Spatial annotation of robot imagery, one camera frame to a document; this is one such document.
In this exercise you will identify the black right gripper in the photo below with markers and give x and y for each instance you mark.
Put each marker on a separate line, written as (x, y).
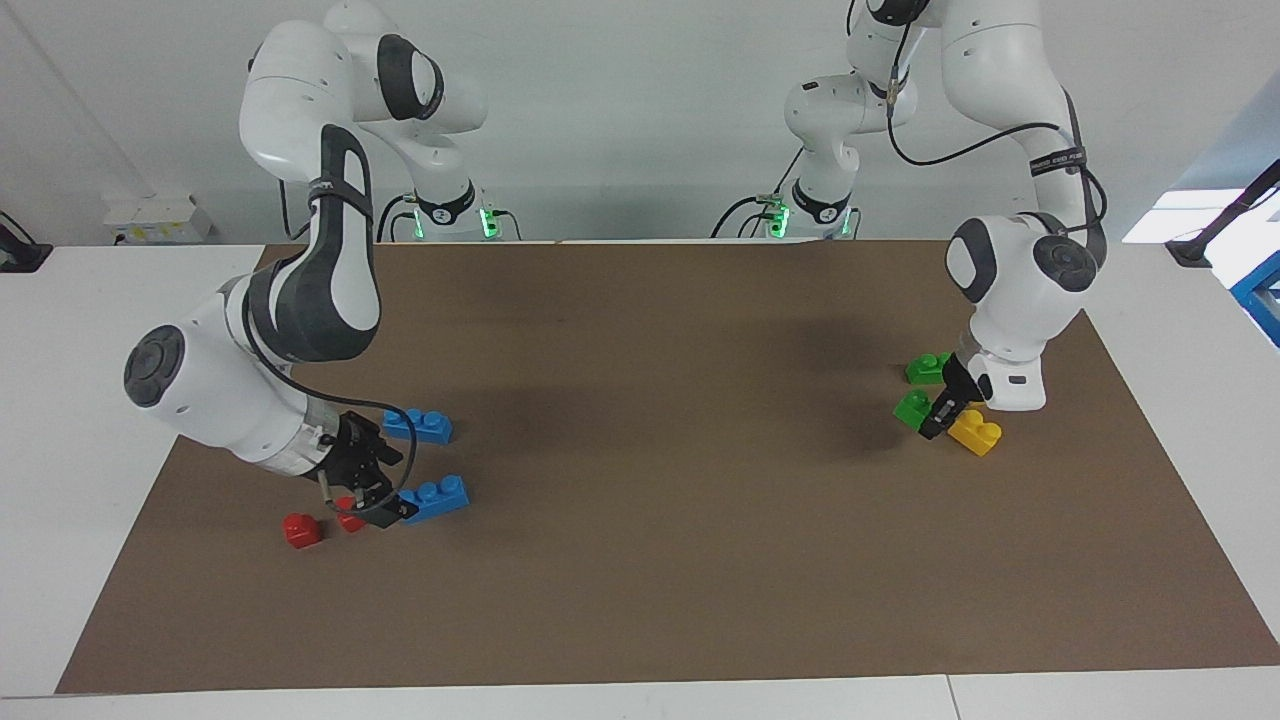
(355, 450)

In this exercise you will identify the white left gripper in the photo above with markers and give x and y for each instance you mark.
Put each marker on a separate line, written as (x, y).
(1015, 385)

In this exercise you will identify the green two-stud toy brick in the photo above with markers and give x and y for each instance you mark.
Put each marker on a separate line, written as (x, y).
(925, 370)
(910, 408)

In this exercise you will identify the blue three-stud toy brick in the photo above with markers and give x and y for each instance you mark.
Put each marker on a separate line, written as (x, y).
(440, 498)
(425, 427)

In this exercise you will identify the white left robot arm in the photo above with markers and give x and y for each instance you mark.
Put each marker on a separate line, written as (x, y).
(1000, 80)

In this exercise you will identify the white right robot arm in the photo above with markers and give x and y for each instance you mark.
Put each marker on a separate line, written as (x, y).
(300, 110)

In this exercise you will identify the yellow two-stud toy brick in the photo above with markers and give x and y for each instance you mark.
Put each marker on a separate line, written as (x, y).
(975, 433)

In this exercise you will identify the red single-stud toy brick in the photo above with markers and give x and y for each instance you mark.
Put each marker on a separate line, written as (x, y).
(301, 531)
(348, 522)

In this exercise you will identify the brown paper table mat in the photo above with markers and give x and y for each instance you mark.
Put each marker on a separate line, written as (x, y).
(640, 580)

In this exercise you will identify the black stand with pole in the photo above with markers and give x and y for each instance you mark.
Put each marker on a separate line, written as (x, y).
(1195, 250)

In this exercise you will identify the white socket box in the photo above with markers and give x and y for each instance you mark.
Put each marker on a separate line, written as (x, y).
(155, 220)

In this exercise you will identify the black table clamp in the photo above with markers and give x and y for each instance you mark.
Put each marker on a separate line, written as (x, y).
(20, 255)

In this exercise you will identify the blue frame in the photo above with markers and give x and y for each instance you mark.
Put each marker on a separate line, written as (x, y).
(1262, 295)

